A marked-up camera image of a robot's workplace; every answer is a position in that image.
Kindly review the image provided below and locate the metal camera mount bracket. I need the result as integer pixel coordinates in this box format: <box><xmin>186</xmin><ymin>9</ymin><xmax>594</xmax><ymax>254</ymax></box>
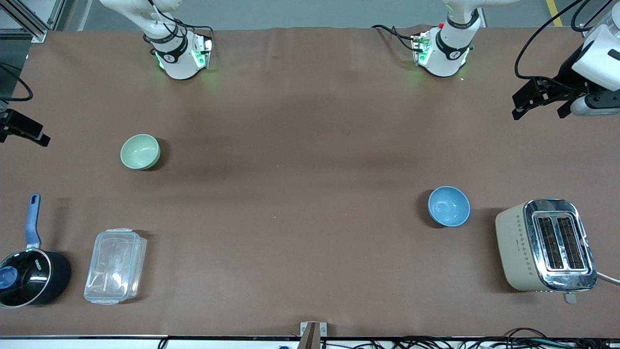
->
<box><xmin>299</xmin><ymin>321</ymin><xmax>328</xmax><ymax>349</ymax></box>

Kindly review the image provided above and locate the blue bowl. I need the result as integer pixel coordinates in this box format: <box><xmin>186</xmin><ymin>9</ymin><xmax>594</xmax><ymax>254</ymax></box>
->
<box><xmin>428</xmin><ymin>186</ymin><xmax>471</xmax><ymax>227</ymax></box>

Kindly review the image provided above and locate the clear plastic food container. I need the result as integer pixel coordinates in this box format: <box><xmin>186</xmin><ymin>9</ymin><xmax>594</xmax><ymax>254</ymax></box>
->
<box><xmin>84</xmin><ymin>228</ymin><xmax>147</xmax><ymax>305</ymax></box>

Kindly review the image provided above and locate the glass lid blue knob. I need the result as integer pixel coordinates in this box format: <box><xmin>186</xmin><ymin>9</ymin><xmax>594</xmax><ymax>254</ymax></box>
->
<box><xmin>0</xmin><ymin>250</ymin><xmax>52</xmax><ymax>307</ymax></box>

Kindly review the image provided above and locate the black left arm base cable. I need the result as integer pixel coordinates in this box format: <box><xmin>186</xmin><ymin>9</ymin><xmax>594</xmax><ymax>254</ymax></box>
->
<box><xmin>372</xmin><ymin>24</ymin><xmax>418</xmax><ymax>51</ymax></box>

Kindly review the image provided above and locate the black saucepan blue handle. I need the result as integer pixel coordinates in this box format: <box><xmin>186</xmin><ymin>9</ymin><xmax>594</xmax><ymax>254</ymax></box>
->
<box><xmin>0</xmin><ymin>194</ymin><xmax>72</xmax><ymax>309</ymax></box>

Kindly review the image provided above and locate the black arm base cable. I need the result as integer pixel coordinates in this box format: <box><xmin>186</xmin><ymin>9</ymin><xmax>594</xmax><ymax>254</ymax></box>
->
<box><xmin>172</xmin><ymin>18</ymin><xmax>214</xmax><ymax>40</ymax></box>
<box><xmin>372</xmin><ymin>24</ymin><xmax>418</xmax><ymax>51</ymax></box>

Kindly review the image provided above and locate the tangled black cable bundle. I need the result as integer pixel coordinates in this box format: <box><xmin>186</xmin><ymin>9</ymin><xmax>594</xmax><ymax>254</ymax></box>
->
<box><xmin>320</xmin><ymin>328</ymin><xmax>620</xmax><ymax>349</ymax></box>

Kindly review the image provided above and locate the beige chrome toaster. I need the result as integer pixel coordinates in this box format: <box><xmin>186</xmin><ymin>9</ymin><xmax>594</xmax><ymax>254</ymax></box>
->
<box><xmin>495</xmin><ymin>198</ymin><xmax>598</xmax><ymax>304</ymax></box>

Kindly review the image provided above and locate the brown table mat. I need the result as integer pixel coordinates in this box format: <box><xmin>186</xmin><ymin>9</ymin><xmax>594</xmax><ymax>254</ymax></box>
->
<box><xmin>0</xmin><ymin>27</ymin><xmax>620</xmax><ymax>338</ymax></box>

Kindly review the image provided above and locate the aluminium frame profile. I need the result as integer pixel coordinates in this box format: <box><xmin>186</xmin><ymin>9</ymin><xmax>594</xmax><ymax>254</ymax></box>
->
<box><xmin>0</xmin><ymin>0</ymin><xmax>67</xmax><ymax>42</ymax></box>

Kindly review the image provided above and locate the green bowl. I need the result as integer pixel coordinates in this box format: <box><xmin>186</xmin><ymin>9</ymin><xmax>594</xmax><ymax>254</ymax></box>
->
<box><xmin>120</xmin><ymin>134</ymin><xmax>161</xmax><ymax>171</ymax></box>

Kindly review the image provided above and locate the black right arm base cable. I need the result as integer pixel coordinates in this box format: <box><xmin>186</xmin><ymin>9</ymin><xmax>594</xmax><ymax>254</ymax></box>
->
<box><xmin>172</xmin><ymin>18</ymin><xmax>214</xmax><ymax>40</ymax></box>

